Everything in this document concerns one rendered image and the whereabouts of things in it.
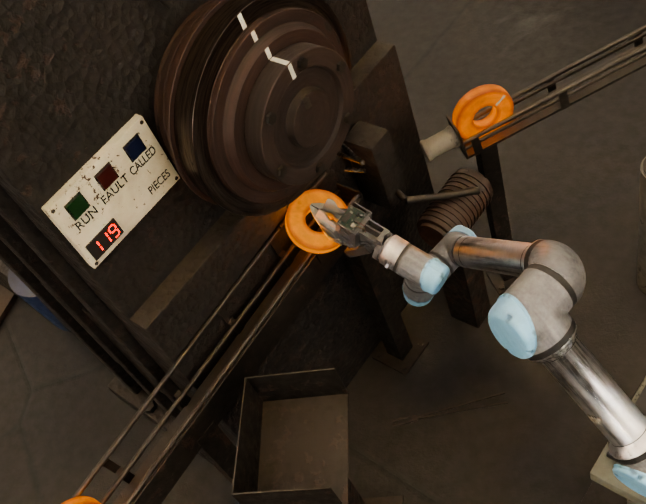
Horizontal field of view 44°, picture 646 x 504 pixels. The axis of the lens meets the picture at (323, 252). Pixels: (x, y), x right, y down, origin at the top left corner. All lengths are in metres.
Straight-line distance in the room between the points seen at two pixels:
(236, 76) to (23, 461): 1.77
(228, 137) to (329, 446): 0.69
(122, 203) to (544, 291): 0.83
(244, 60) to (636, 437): 1.05
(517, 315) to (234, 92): 0.67
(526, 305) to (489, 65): 1.91
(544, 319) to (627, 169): 1.40
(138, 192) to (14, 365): 1.63
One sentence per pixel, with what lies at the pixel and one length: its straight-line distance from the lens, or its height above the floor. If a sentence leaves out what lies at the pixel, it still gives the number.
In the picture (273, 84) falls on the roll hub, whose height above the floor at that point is 1.25.
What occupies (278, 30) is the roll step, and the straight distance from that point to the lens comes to 1.58.
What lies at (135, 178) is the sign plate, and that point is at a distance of 1.64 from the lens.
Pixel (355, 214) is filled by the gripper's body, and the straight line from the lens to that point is 1.84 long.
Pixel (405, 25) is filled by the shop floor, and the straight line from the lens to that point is 3.66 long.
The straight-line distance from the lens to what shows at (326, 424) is 1.80.
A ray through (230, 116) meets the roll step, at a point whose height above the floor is 1.22.
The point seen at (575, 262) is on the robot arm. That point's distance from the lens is 1.63.
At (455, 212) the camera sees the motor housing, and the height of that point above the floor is 0.52.
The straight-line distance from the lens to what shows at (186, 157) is 1.58.
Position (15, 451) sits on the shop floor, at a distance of 2.97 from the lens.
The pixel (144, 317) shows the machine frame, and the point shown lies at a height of 0.87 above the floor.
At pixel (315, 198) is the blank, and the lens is 1.94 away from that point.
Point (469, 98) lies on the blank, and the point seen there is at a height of 0.78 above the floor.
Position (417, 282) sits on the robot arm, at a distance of 1.81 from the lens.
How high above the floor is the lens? 2.16
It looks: 49 degrees down
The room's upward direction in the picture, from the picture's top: 25 degrees counter-clockwise
